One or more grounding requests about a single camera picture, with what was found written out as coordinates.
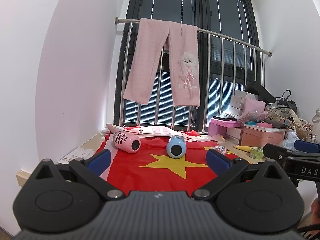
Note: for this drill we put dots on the white bottle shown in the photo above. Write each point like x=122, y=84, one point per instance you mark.
x=316, y=122

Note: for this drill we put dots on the person's right hand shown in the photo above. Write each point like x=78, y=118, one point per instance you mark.
x=315, y=208

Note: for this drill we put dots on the yellow paper cone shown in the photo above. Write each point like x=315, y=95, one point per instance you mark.
x=243, y=148

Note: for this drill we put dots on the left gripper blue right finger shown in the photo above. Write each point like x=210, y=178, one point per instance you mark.
x=217, y=162

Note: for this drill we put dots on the folded white pink cloth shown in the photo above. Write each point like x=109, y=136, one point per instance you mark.
x=163, y=131

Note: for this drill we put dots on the patterned tote bag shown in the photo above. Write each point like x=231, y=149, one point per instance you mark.
x=287, y=116

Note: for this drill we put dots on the red flag with yellow stars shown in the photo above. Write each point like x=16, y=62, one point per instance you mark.
x=151, y=169

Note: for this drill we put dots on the clear plastic cartoon cup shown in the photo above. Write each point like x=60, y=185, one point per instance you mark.
x=221, y=149

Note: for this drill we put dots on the green tape roll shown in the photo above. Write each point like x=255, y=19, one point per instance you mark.
x=256, y=153

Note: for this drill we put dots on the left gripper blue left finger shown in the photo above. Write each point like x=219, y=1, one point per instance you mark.
x=99, y=162

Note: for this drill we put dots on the pink stool shelf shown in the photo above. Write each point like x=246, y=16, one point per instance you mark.
x=217, y=126

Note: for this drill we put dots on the black framed window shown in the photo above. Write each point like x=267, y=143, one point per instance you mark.
x=224, y=65

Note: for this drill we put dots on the light blue cartoon cup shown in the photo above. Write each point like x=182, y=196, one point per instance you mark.
x=176, y=147

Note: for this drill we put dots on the pink pants with doll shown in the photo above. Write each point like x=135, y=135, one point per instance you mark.
x=176, y=45

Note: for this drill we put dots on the steel window guard railing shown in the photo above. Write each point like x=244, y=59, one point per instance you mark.
x=130, y=48

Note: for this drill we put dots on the pink storage box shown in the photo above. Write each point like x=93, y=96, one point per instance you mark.
x=256, y=136

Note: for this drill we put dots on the black flat device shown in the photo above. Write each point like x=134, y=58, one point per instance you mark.
x=224, y=118

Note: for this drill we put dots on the white cardboard boxes stack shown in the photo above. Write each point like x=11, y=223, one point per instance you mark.
x=238, y=100

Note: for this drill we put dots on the pink plastic bag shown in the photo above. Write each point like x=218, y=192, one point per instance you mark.
x=254, y=110

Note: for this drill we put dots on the white power strip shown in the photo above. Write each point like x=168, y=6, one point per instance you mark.
x=76, y=154

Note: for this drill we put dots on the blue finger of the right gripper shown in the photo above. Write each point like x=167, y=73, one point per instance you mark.
x=308, y=147

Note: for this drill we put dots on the pink cup with black text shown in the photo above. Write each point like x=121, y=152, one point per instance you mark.
x=127, y=142

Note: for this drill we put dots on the black box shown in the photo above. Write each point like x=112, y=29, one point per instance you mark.
x=257, y=89

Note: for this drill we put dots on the black handbag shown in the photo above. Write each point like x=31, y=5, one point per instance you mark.
x=286, y=102

